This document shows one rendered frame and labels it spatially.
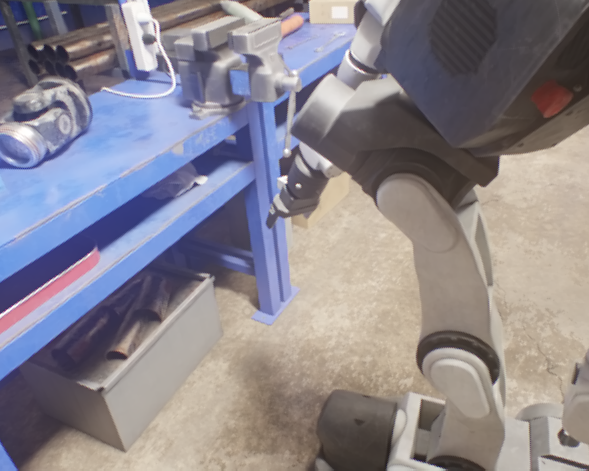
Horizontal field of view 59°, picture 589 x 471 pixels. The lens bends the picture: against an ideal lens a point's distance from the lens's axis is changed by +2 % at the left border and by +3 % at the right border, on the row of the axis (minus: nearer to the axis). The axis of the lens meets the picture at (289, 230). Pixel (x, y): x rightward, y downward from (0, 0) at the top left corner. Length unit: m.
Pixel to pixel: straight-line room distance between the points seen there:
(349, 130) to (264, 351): 1.24
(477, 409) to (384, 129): 0.54
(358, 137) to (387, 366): 1.17
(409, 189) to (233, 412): 1.15
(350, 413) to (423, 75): 0.82
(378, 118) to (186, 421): 1.25
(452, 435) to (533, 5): 0.85
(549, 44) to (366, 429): 0.91
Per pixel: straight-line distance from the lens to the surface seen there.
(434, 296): 0.91
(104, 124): 1.55
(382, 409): 1.26
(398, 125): 0.75
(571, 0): 0.56
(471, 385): 0.98
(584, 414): 0.91
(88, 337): 1.69
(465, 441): 1.18
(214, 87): 1.46
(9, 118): 1.41
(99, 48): 2.98
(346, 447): 1.27
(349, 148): 0.78
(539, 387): 1.87
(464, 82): 0.63
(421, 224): 0.79
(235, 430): 1.69
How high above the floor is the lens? 1.36
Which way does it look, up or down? 33 degrees down
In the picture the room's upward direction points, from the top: 5 degrees counter-clockwise
